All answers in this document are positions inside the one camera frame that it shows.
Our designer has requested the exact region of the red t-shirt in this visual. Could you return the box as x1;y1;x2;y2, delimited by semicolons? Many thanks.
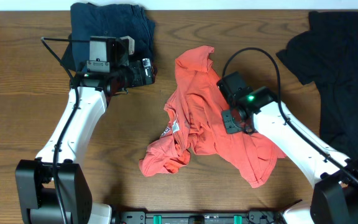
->
139;45;286;188

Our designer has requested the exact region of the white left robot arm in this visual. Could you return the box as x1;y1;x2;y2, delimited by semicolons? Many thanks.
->
15;58;155;223

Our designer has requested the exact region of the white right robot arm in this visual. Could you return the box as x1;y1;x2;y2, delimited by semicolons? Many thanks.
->
217;72;358;223

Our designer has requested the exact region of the folded navy blue garment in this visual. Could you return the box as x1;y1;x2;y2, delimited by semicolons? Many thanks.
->
62;2;155;72

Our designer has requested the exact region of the black t-shirt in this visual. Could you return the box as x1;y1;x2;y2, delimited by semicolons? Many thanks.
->
276;11;358;159

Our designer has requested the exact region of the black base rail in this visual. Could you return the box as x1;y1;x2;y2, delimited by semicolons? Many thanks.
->
110;210;287;224

